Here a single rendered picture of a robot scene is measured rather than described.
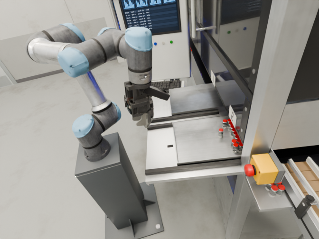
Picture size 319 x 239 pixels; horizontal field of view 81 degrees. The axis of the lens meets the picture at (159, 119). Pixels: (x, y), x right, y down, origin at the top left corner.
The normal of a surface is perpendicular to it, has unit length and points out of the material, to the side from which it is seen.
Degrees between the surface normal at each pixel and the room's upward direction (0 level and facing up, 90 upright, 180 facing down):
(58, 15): 90
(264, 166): 0
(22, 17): 90
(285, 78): 90
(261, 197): 0
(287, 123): 90
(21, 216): 0
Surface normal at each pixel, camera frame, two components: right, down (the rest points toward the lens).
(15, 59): 0.22, 0.60
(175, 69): -0.15, 0.66
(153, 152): -0.15, -0.76
